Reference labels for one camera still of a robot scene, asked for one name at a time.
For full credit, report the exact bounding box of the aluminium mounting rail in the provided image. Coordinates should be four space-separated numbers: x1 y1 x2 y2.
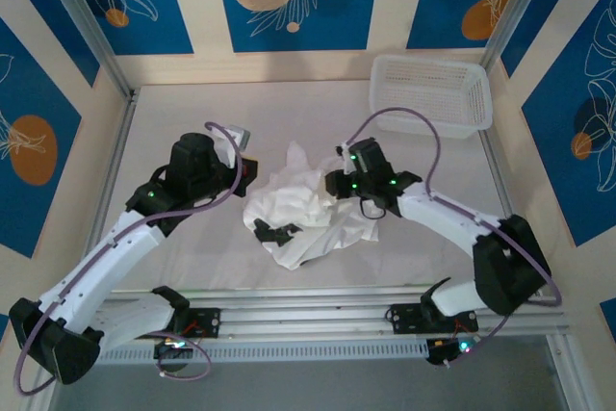
98 285 572 343

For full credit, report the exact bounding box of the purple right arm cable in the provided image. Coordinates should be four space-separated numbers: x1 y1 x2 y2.
344 107 563 347

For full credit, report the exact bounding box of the black cable loop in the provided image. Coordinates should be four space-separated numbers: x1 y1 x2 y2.
355 196 387 220

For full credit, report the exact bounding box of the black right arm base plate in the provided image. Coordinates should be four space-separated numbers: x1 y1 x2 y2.
392 303 480 335

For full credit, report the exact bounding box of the aluminium frame leg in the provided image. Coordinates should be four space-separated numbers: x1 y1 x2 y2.
546 333 591 411
23 381 60 411

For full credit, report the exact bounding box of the white t-shirt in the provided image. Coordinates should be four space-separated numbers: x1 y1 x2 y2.
242 140 381 271

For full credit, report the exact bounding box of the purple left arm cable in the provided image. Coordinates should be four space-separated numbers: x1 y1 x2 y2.
13 120 244 397

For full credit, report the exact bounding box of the purple cable loop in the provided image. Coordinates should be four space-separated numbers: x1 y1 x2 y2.
156 331 213 381

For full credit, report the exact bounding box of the aluminium side rail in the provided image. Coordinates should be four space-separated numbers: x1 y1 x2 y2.
480 134 516 218
93 91 141 248

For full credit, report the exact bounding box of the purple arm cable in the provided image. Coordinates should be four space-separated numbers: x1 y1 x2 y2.
344 107 563 347
13 120 244 397

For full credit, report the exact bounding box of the white plastic mesh basket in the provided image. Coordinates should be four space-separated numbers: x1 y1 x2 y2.
369 54 493 141

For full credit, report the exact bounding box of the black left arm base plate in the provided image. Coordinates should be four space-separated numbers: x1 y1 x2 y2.
185 307 222 338

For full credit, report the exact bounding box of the grey slotted cable duct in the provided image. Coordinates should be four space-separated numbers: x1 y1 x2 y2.
98 339 429 365

